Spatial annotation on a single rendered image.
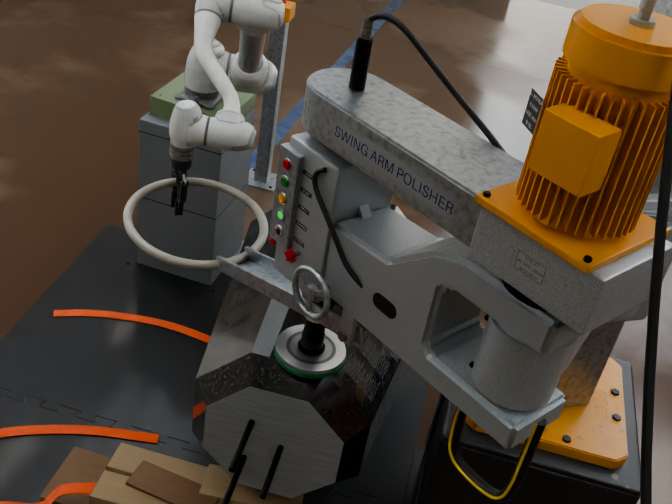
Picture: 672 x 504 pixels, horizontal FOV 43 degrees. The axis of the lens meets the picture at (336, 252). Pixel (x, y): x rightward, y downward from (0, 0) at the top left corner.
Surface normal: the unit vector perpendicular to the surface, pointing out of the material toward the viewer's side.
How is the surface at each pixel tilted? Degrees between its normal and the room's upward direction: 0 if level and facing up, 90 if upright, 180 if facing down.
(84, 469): 0
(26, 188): 0
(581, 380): 90
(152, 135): 90
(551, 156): 90
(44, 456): 0
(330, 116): 90
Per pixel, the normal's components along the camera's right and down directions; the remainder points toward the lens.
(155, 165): -0.29, 0.51
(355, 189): 0.63, 0.51
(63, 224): 0.15, -0.81
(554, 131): -0.76, 0.27
